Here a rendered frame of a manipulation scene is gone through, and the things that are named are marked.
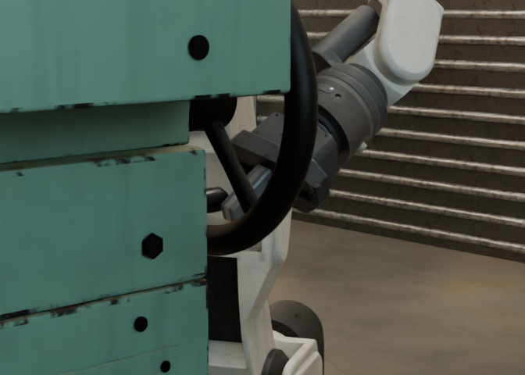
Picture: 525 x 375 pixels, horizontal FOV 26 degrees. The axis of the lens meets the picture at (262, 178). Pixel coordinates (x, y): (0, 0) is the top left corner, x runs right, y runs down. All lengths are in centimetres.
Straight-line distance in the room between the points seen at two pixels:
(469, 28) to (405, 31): 293
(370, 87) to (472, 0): 297
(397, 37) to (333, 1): 336
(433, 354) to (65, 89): 247
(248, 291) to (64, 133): 98
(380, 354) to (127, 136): 229
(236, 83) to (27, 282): 17
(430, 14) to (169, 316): 58
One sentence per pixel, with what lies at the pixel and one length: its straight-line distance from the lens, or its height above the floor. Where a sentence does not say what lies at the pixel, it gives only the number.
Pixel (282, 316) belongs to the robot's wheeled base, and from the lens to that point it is 201.
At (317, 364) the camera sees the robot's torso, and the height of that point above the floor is 30.
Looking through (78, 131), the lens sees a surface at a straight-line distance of 72.
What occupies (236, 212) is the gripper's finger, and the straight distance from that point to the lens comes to 110.
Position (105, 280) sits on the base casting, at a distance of 72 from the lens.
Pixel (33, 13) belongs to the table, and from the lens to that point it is 58.
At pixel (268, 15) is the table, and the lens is 68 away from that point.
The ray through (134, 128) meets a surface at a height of 81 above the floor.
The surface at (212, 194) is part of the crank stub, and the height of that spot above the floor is 71.
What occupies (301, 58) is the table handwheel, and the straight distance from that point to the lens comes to 93.
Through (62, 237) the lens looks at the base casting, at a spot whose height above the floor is 75.
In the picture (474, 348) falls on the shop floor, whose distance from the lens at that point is 308.
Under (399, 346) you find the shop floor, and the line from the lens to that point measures 306.
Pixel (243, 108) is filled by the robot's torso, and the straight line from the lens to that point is 161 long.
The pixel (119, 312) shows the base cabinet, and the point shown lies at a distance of 73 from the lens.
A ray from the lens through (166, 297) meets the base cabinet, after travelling 75.
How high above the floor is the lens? 89
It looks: 9 degrees down
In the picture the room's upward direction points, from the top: straight up
